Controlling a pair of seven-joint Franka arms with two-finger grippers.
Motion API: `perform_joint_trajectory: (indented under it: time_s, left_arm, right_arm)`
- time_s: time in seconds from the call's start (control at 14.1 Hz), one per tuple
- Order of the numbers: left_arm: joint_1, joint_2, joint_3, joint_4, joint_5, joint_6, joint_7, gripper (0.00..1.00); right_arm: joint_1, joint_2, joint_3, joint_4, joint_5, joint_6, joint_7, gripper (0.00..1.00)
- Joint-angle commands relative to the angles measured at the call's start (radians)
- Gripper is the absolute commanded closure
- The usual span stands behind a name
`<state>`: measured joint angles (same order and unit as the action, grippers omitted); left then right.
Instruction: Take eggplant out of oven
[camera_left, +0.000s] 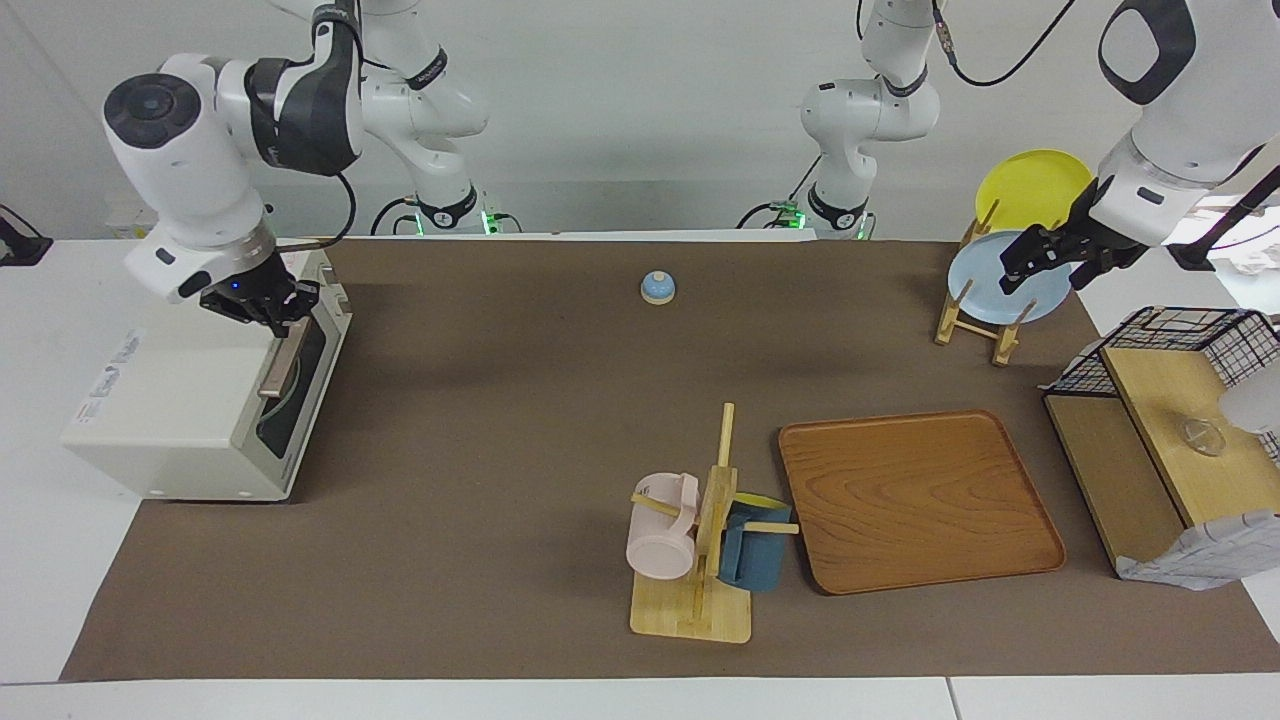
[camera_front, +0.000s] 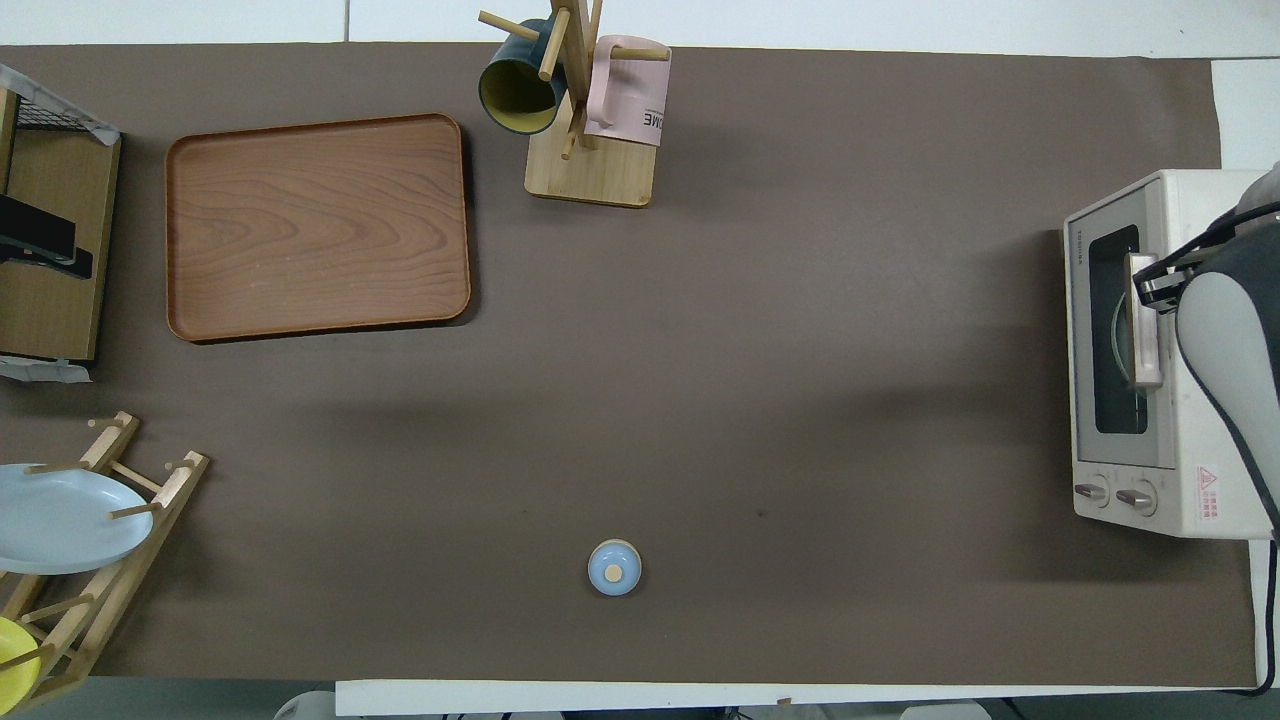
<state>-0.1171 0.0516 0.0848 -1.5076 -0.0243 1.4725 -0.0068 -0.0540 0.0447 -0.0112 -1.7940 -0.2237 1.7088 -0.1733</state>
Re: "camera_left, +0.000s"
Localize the glass oven door with handle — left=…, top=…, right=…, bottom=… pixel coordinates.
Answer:
left=245, top=305, right=351, bottom=496

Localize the white toaster oven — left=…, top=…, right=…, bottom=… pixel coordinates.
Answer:
left=62, top=248, right=353, bottom=503

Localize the light blue plate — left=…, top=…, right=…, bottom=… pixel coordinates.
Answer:
left=947, top=230, right=1077, bottom=326

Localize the wooden plate rack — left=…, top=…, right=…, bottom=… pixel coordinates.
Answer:
left=935, top=200, right=1041, bottom=367

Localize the yellow plate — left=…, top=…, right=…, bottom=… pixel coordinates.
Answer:
left=975, top=149, right=1095, bottom=237

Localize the white power strip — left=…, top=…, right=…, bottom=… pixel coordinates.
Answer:
left=105, top=195, right=161, bottom=241

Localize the white crumpled paper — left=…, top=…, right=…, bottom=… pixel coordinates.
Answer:
left=1208, top=240, right=1280, bottom=289

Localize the clear glass cup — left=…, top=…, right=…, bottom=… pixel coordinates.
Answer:
left=1180, top=415, right=1229, bottom=458

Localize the white rounded blurry object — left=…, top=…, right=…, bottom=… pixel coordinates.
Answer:
left=1218, top=370, right=1280, bottom=466

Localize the brown table mat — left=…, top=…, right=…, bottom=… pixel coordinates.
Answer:
left=60, top=238, right=1280, bottom=683

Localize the brown wooden tray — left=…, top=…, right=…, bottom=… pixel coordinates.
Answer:
left=778, top=409, right=1067, bottom=597

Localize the white checked cloth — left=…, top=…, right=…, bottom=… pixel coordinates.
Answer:
left=1115, top=508, right=1280, bottom=591

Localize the blue mug with yellow inside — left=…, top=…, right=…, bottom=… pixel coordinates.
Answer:
left=718, top=493, right=793, bottom=592

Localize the wooden mug stand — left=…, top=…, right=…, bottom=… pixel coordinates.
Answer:
left=630, top=403, right=801, bottom=644

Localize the pink mug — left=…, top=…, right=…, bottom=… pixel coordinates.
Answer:
left=626, top=473, right=701, bottom=580

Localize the black base cable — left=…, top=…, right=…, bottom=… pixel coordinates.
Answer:
left=370, top=195, right=421, bottom=237
left=738, top=155, right=823, bottom=231

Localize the wooden box with wire basket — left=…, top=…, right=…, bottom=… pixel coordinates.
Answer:
left=1043, top=345, right=1280, bottom=579

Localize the black wire basket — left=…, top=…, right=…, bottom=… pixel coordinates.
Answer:
left=1050, top=306, right=1280, bottom=399

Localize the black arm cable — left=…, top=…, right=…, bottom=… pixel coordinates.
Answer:
left=932, top=0, right=1079, bottom=89

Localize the black clamp mount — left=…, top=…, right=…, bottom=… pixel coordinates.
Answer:
left=0, top=205, right=53, bottom=267

